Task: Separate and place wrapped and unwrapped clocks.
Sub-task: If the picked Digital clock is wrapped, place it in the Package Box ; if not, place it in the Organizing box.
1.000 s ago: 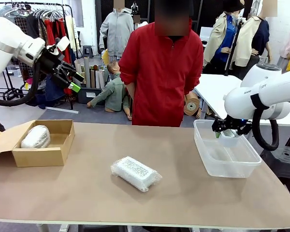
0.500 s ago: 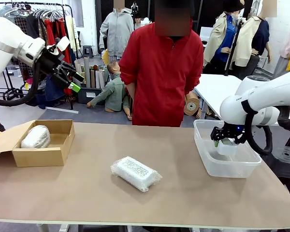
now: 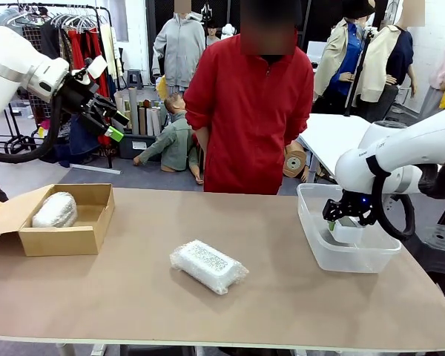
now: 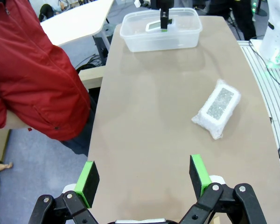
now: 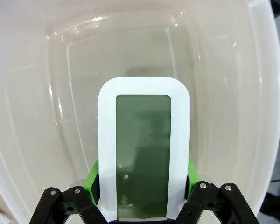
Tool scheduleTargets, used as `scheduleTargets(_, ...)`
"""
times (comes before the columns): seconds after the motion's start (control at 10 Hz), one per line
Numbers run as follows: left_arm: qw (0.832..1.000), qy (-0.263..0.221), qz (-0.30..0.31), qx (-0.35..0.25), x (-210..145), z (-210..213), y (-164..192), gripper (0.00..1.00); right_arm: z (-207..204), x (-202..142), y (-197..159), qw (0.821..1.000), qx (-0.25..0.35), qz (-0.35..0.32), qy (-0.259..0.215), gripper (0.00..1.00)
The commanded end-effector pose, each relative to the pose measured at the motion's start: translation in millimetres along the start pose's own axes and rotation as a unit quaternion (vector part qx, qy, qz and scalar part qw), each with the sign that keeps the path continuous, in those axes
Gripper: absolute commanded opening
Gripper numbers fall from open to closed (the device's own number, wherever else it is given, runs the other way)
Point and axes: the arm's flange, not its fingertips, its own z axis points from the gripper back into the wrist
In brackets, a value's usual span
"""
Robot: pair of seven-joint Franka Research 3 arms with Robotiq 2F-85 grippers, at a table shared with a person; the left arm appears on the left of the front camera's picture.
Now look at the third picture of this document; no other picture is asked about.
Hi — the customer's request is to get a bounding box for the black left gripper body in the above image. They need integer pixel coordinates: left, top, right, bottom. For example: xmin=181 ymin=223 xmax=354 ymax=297
xmin=53 ymin=76 xmax=101 ymax=114

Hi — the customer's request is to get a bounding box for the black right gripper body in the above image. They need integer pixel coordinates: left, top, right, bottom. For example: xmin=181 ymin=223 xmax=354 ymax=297
xmin=340 ymin=190 xmax=375 ymax=217

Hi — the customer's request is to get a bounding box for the white digital clock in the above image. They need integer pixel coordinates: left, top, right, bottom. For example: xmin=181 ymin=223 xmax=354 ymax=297
xmin=332 ymin=217 xmax=366 ymax=245

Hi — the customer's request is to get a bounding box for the rounded bubble-wrapped clock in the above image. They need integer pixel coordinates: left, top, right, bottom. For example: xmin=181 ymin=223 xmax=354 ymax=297
xmin=31 ymin=191 xmax=78 ymax=228

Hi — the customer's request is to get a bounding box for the bubble-wrapped printed clock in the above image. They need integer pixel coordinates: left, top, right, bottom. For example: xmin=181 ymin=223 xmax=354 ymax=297
xmin=169 ymin=239 xmax=250 ymax=296

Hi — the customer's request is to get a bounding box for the person's right forearm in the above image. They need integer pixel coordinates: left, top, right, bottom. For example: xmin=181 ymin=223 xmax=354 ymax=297
xmin=195 ymin=125 xmax=212 ymax=160

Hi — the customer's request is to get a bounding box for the cream paper roll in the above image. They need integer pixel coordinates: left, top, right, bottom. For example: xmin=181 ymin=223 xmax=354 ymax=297
xmin=113 ymin=90 xmax=130 ymax=129

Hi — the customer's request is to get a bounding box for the blue denim clothing pile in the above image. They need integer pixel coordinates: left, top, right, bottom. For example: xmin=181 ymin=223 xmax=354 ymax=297
xmin=55 ymin=113 xmax=99 ymax=168

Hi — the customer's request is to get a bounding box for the tall grey cardboard tube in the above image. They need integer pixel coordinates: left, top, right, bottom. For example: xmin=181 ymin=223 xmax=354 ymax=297
xmin=128 ymin=87 xmax=139 ymax=135

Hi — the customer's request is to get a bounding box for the grey step stool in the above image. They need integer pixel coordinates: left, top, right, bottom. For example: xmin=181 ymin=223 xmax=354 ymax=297
xmin=125 ymin=68 xmax=145 ymax=90

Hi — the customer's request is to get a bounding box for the dark grey storage bin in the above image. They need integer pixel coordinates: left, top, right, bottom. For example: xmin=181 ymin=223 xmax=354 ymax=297
xmin=116 ymin=131 xmax=160 ymax=160

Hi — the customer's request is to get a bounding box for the clear plastic container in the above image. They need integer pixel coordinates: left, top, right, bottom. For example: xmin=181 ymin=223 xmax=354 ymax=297
xmin=296 ymin=182 xmax=403 ymax=274

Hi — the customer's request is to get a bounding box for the red hanging dress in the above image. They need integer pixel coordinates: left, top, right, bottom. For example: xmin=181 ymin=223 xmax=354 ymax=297
xmin=67 ymin=29 xmax=111 ymax=146

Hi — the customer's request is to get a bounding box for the white paper roll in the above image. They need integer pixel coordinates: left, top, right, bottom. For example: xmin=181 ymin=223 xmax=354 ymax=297
xmin=146 ymin=106 xmax=162 ymax=136

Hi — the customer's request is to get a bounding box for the black hanging garment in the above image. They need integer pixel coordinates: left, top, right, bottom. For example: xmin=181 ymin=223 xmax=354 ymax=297
xmin=40 ymin=25 xmax=66 ymax=60

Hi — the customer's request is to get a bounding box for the yellow bag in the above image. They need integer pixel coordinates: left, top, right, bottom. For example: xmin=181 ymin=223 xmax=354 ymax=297
xmin=156 ymin=73 xmax=170 ymax=96

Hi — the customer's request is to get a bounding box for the metal clothes rack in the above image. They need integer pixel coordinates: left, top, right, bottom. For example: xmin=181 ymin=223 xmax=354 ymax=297
xmin=0 ymin=1 xmax=122 ymax=175

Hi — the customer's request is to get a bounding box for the brown paper spool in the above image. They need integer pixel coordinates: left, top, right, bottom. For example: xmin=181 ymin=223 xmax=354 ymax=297
xmin=283 ymin=140 xmax=308 ymax=179

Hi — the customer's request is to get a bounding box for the cream hanging garment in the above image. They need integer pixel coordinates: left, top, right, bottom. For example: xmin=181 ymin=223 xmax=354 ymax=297
xmin=99 ymin=24 xmax=119 ymax=79

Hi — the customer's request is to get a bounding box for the seated mannequin green shirt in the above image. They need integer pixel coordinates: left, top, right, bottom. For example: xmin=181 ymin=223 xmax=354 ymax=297
xmin=133 ymin=94 xmax=205 ymax=185

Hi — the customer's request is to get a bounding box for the black plastic stool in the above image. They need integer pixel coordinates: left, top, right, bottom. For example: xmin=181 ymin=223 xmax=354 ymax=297
xmin=402 ymin=222 xmax=445 ymax=297

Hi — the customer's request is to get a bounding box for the mannequin in grey hoodie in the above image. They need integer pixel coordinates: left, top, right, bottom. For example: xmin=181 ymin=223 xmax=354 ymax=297
xmin=151 ymin=10 xmax=208 ymax=93

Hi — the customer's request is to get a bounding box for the open cardboard box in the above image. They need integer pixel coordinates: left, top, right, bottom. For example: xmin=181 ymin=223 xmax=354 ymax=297
xmin=0 ymin=183 xmax=116 ymax=257

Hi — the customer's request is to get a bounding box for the person in red jacket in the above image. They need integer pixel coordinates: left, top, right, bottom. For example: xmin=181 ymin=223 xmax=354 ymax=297
xmin=183 ymin=0 xmax=315 ymax=196

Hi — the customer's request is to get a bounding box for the black tripod stand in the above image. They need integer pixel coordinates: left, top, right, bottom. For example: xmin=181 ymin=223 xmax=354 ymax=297
xmin=343 ymin=27 xmax=379 ymax=116

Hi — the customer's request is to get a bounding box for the mannequin beige coat blue shirt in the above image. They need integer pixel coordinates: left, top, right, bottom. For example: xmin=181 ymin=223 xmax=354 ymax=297
xmin=313 ymin=0 xmax=375 ymax=108

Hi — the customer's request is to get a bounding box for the white rectangular box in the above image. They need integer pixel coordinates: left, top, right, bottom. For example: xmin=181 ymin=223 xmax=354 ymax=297
xmin=306 ymin=40 xmax=329 ymax=64

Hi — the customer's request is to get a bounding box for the mannequin cream jacket navy dress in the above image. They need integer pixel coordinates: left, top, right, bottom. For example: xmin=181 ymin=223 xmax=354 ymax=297
xmin=359 ymin=14 xmax=418 ymax=123

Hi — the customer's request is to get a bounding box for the thin black cable loop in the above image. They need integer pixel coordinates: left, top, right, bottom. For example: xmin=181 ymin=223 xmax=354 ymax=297
xmin=366 ymin=155 xmax=416 ymax=240

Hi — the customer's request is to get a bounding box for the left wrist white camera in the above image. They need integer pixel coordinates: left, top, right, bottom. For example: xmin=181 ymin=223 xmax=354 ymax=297
xmin=70 ymin=55 xmax=108 ymax=87

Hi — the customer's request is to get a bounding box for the left arm black hose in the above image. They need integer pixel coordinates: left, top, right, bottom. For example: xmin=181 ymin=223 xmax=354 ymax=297
xmin=0 ymin=94 xmax=64 ymax=164

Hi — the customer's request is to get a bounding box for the arm black hose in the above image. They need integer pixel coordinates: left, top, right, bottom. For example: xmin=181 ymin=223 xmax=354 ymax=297
xmin=0 ymin=94 xmax=64 ymax=164
xmin=417 ymin=148 xmax=445 ymax=201

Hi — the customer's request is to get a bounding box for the right arm black hose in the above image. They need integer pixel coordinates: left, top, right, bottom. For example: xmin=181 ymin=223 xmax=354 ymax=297
xmin=417 ymin=148 xmax=445 ymax=201

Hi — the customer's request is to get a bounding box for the white table leg frame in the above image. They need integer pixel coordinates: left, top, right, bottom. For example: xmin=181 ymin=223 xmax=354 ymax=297
xmin=55 ymin=343 xmax=108 ymax=356

